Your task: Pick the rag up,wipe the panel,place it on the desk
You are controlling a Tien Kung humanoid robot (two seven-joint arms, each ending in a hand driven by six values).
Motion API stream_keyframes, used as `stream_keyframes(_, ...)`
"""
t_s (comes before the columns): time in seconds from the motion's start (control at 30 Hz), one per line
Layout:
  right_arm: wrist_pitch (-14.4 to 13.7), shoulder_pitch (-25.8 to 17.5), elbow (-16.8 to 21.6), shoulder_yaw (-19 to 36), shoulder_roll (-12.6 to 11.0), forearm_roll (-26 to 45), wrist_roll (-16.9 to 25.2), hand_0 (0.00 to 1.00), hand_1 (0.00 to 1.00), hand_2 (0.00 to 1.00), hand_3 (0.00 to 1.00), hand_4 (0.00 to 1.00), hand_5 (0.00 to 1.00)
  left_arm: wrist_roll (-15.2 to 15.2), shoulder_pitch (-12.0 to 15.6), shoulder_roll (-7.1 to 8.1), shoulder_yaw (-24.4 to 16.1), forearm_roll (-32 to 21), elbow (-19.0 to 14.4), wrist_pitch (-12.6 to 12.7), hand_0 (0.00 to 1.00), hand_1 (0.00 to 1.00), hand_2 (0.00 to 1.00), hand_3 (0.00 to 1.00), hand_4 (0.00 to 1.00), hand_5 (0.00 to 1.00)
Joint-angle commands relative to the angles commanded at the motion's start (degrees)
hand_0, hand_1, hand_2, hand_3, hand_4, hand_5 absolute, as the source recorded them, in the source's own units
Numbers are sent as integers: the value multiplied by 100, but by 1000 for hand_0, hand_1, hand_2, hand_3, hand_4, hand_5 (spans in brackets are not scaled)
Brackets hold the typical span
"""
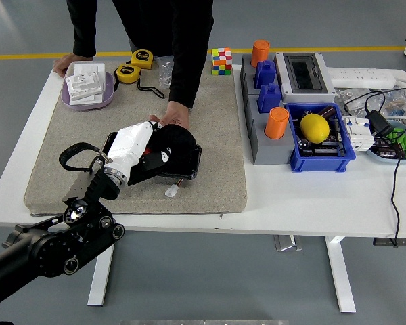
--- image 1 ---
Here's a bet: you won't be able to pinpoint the person's left hand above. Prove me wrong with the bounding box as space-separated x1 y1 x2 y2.
148 100 190 131

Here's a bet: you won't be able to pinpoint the person's right hand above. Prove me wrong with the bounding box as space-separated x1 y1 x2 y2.
52 53 84 77

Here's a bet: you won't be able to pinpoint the glossy black panel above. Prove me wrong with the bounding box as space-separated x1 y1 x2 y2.
101 131 203 182

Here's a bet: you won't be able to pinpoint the clear plastic bag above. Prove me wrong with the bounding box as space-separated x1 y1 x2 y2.
154 56 173 89

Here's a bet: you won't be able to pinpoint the grey-brown mat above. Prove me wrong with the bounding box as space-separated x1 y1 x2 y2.
23 60 248 216

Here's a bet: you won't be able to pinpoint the purple plastic tray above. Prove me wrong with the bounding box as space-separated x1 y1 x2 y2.
60 69 116 112

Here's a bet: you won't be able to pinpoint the colourful puzzle cube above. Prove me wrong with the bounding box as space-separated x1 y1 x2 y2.
211 47 233 77

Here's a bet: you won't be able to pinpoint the grey holder block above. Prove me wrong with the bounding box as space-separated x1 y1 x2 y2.
240 53 281 99
245 94 297 166

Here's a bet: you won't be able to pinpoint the blue plastic block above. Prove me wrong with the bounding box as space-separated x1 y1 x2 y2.
254 60 277 91
258 83 283 114

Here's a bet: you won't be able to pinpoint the person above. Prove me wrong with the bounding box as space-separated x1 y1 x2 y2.
52 0 215 131

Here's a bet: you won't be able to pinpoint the orange cylinder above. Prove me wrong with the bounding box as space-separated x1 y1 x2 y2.
264 106 290 139
250 39 271 68

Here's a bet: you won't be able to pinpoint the yellow lemon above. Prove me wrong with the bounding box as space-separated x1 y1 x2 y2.
300 113 331 143

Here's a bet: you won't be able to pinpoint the brown cylindrical capacitor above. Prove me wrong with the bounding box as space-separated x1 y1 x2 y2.
317 105 336 120

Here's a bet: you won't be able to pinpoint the blue plastic bin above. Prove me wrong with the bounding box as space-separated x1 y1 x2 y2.
284 102 357 174

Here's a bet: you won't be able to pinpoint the black electronic module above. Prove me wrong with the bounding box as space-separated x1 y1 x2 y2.
311 144 346 158

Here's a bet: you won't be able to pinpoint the grey electrical distribution box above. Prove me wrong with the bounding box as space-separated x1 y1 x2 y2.
273 51 336 105

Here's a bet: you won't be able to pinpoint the clear bag of washers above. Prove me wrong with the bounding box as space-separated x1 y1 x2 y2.
334 87 369 116

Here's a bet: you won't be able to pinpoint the white table leg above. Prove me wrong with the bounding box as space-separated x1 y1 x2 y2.
87 229 118 307
324 236 357 314

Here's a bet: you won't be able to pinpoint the white circuit breaker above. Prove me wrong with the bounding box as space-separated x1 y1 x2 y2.
341 115 376 154

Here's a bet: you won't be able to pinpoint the white power strip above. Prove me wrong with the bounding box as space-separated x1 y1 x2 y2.
326 67 397 89

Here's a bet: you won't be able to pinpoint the dark capacitor pack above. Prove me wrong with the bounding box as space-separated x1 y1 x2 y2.
374 137 406 160

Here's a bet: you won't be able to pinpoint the clear bag of blue parts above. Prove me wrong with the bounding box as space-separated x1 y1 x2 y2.
380 91 406 118

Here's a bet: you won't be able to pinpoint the green terminal blocks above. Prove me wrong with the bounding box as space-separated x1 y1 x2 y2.
385 127 406 160

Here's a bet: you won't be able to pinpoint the black table height controller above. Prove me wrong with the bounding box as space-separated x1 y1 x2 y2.
373 238 406 247

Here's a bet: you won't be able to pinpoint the white switch plate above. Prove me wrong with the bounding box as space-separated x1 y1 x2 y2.
68 71 114 106
73 62 106 77

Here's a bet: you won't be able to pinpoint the white wall socket module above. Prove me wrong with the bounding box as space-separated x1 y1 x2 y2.
66 72 105 99

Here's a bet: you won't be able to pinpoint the yellow tape measure with strap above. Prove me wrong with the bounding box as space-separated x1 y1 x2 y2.
113 63 166 100

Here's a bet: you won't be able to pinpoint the white wire connector plug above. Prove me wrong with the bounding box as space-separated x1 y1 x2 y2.
164 181 185 198

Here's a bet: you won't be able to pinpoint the silver metal bracket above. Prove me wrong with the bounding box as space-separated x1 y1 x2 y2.
273 234 302 252

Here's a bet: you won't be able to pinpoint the black power adapter with cord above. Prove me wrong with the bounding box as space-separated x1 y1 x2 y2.
343 87 406 248

